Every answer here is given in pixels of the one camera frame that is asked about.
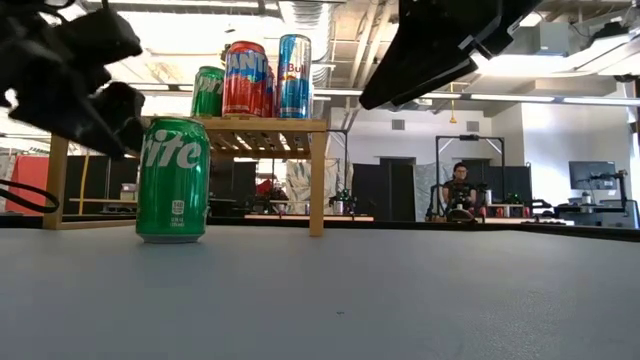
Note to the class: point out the red partition panel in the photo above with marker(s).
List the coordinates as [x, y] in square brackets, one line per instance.
[30, 182]

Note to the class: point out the blue silver slim can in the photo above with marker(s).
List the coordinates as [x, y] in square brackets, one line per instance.
[294, 85]

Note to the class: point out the black metal frame rig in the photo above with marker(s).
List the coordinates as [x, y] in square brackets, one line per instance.
[470, 137]

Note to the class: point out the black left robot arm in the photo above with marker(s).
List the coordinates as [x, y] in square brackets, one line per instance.
[25, 7]

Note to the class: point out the person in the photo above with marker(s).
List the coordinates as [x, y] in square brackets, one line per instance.
[459, 187]

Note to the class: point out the yellow ceiling pendant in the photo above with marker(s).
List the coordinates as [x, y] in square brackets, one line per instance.
[452, 117]

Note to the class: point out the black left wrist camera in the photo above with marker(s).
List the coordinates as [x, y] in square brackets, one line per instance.
[100, 37]

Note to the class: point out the silver ventilation duct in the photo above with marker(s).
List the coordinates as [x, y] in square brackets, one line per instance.
[320, 30]

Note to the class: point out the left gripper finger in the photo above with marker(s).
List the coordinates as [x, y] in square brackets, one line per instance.
[127, 142]
[120, 102]

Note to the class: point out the wooden slatted shelf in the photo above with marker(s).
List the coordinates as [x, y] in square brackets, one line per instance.
[260, 125]

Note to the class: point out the green Sprite can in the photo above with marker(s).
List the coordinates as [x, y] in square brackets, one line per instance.
[205, 95]
[172, 200]

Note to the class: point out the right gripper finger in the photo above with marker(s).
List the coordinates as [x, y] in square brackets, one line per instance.
[425, 45]
[440, 80]

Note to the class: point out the black aluminium table frame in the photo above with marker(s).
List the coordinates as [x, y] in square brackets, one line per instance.
[585, 232]

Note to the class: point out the black partition panel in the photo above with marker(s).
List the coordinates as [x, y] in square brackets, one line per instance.
[385, 190]

